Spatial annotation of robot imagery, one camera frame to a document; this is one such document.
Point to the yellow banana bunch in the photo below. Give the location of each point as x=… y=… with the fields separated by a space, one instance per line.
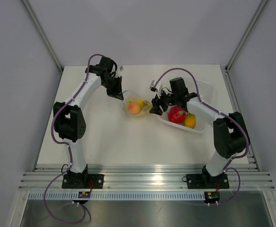
x=144 y=107

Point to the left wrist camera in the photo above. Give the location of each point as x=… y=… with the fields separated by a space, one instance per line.
x=110 y=65

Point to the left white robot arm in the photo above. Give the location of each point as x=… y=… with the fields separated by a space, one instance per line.
x=68 y=125

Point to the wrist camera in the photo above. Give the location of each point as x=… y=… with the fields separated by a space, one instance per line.
x=177 y=86
x=110 y=65

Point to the small circuit board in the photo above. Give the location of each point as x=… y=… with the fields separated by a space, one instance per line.
x=212 y=197
x=84 y=195

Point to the aluminium corner post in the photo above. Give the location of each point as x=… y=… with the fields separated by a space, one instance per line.
x=246 y=34
x=42 y=35

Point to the white slotted cable duct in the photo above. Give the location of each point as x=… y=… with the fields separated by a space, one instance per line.
x=119 y=196

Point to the aluminium rail beam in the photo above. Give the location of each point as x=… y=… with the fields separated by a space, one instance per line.
x=151 y=177

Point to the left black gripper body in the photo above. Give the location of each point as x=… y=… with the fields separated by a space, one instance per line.
x=109 y=82

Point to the white plastic basket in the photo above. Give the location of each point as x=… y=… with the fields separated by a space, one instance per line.
x=207 y=93

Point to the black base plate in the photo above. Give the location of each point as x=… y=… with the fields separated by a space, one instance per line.
x=94 y=181
x=202 y=181

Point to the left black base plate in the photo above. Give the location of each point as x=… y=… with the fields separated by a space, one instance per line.
x=94 y=181

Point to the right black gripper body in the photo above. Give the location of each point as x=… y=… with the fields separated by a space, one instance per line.
x=170 y=100

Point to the right small circuit board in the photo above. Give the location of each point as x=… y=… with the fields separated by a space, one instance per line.
x=212 y=197

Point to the left aluminium corner post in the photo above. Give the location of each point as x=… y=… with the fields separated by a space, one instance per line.
x=42 y=35

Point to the clear zip top bag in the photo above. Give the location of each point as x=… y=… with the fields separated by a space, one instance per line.
x=131 y=95

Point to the red dragon fruit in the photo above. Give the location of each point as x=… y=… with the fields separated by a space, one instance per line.
x=176 y=115

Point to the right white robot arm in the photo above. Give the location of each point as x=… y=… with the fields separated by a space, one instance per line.
x=229 y=131

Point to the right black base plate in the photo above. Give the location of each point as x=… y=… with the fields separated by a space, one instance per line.
x=202 y=181

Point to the orange green mango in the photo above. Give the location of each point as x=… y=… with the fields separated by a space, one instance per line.
x=190 y=121

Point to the orange peach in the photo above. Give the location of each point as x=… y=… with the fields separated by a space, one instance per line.
x=134 y=108

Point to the left small circuit board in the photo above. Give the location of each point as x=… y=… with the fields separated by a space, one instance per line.
x=84 y=195

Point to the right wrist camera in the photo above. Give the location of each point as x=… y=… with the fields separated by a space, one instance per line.
x=177 y=86

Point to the right aluminium corner post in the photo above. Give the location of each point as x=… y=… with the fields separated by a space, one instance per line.
x=246 y=34

